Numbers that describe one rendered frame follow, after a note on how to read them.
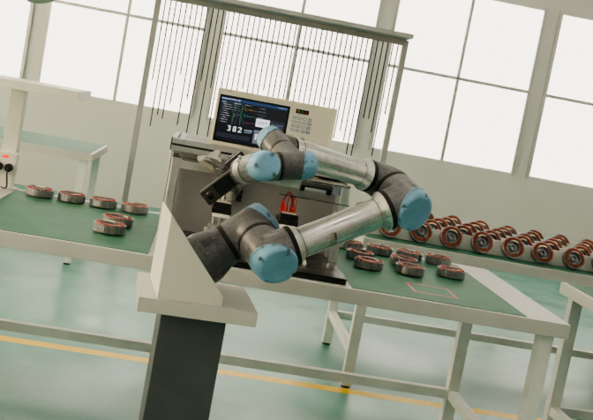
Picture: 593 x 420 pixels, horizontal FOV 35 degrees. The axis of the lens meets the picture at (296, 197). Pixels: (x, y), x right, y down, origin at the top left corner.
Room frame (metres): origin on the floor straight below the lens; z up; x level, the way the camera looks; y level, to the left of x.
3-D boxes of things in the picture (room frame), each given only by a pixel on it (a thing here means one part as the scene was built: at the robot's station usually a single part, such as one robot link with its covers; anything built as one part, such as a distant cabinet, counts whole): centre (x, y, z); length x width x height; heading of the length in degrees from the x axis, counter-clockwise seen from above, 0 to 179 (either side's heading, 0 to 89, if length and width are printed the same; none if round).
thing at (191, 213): (3.58, 0.15, 0.92); 0.66 x 0.01 x 0.30; 96
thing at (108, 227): (3.30, 0.62, 0.77); 0.11 x 0.11 x 0.04
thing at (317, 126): (3.65, 0.15, 1.22); 0.44 x 0.39 x 0.20; 96
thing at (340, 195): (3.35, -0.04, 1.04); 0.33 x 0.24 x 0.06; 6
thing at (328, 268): (3.34, 0.13, 0.76); 0.64 x 0.47 x 0.02; 96
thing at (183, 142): (3.64, 0.16, 1.09); 0.68 x 0.44 x 0.05; 96
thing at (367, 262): (3.58, -0.31, 0.77); 0.11 x 0.11 x 0.04
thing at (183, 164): (3.43, 0.14, 1.03); 0.62 x 0.01 x 0.03; 96
